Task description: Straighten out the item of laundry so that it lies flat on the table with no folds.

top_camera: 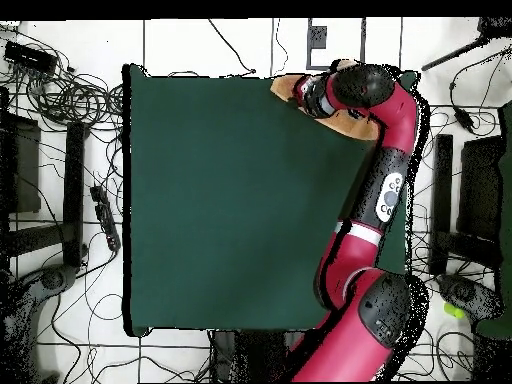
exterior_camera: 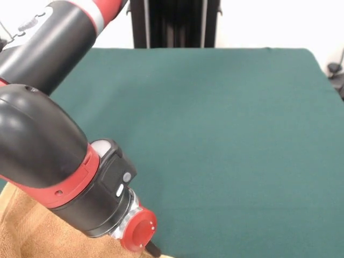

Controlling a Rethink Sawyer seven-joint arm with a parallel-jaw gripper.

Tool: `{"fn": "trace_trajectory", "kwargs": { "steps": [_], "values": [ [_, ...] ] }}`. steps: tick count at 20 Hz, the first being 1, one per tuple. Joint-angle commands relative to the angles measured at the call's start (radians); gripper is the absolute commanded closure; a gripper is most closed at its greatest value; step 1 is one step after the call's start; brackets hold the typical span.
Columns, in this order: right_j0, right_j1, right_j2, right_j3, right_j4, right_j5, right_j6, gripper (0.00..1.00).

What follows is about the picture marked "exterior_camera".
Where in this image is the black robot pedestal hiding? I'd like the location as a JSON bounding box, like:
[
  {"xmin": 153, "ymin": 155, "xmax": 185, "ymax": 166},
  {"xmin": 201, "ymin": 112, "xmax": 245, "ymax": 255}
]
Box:
[{"xmin": 125, "ymin": 0, "xmax": 224, "ymax": 49}]

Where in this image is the dark green table cloth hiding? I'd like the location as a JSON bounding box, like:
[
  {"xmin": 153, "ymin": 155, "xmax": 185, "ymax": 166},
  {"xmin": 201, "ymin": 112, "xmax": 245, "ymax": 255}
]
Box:
[{"xmin": 0, "ymin": 47, "xmax": 344, "ymax": 258}]

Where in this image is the orange terry towel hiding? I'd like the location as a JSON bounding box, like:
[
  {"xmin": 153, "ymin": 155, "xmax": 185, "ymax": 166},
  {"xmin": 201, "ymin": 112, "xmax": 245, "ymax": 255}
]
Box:
[{"xmin": 0, "ymin": 185, "xmax": 173, "ymax": 258}]

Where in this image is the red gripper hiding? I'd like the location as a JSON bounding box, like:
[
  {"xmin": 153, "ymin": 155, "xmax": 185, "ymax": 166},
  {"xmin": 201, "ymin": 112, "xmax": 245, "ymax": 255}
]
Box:
[{"xmin": 119, "ymin": 208, "xmax": 162, "ymax": 257}]

